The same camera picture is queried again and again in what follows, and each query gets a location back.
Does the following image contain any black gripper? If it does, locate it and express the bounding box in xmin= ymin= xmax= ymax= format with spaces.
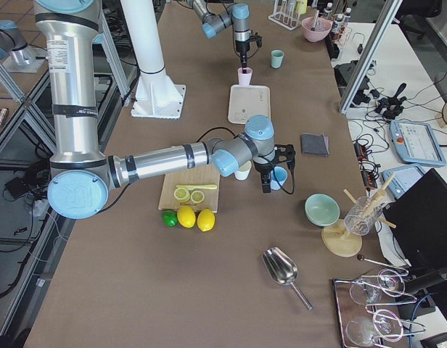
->
xmin=235 ymin=40 xmax=250 ymax=72
xmin=253 ymin=157 xmax=274 ymax=193

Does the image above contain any blue cup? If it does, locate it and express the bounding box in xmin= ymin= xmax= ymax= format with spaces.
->
xmin=270 ymin=166 xmax=288 ymax=191

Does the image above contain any pink cup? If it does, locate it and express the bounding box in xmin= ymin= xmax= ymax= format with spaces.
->
xmin=237 ymin=67 xmax=253 ymax=86

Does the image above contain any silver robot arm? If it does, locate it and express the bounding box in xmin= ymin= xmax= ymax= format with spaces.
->
xmin=34 ymin=1 xmax=276 ymax=219
xmin=186 ymin=1 xmax=251 ymax=73

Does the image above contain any cream rabbit tray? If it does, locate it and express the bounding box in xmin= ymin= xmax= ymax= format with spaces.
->
xmin=228 ymin=85 xmax=271 ymax=125

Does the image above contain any wine glass rack tray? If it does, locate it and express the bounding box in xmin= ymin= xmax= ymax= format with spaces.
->
xmin=332 ymin=279 xmax=426 ymax=347

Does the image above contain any cream yellow cup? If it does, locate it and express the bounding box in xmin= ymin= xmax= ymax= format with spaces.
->
xmin=234 ymin=161 xmax=252 ymax=181

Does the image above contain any green cup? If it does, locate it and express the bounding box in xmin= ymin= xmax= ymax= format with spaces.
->
xmin=271 ymin=49 xmax=284 ymax=69

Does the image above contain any grey folded cloth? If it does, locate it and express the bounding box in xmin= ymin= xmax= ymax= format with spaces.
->
xmin=300 ymin=133 xmax=329 ymax=157

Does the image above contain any green bowl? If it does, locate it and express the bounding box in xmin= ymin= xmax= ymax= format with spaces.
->
xmin=305 ymin=194 xmax=340 ymax=227

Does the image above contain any wooden cutting board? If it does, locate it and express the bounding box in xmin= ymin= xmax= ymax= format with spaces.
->
xmin=158 ymin=165 xmax=221 ymax=213

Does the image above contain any yellow lemon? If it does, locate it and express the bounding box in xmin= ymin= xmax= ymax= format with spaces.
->
xmin=177 ymin=206 xmax=196 ymax=228
xmin=197 ymin=209 xmax=216 ymax=232

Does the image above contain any lemon half slice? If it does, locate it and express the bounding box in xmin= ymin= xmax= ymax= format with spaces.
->
xmin=190 ymin=190 xmax=205 ymax=204
xmin=173 ymin=187 xmax=191 ymax=203

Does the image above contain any yellow plastic knife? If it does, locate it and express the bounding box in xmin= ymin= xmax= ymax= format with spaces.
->
xmin=176 ymin=184 xmax=218 ymax=190

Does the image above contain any pink bowl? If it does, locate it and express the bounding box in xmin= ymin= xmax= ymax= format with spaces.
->
xmin=301 ymin=17 xmax=332 ymax=43

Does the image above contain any metal scoop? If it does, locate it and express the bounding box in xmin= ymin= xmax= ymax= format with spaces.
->
xmin=262 ymin=246 xmax=313 ymax=310

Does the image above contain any wooden cup stand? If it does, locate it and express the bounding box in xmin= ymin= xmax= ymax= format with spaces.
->
xmin=321 ymin=174 xmax=396 ymax=257

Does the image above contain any green lime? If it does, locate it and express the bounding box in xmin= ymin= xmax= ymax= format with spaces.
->
xmin=162 ymin=210 xmax=179 ymax=227

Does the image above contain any clear glass cup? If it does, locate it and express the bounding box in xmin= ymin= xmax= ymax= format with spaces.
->
xmin=344 ymin=196 xmax=385 ymax=236

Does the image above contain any blue teach pendant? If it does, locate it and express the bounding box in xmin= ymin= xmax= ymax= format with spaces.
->
xmin=390 ymin=120 xmax=446 ymax=167
xmin=382 ymin=163 xmax=425 ymax=199

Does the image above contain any black monitor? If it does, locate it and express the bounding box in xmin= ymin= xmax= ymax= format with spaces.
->
xmin=385 ymin=169 xmax=447 ymax=269

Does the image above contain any black gripper camera mount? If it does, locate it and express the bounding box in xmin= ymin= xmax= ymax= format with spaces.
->
xmin=274 ymin=144 xmax=295 ymax=172

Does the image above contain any white wire rack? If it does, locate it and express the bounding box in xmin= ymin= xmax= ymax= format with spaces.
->
xmin=268 ymin=0 xmax=308 ymax=30

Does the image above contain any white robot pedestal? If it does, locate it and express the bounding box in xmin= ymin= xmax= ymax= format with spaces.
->
xmin=121 ymin=0 xmax=186 ymax=120

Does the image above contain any aluminium frame post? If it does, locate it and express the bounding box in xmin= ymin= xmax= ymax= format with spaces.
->
xmin=339 ymin=0 xmax=402 ymax=115

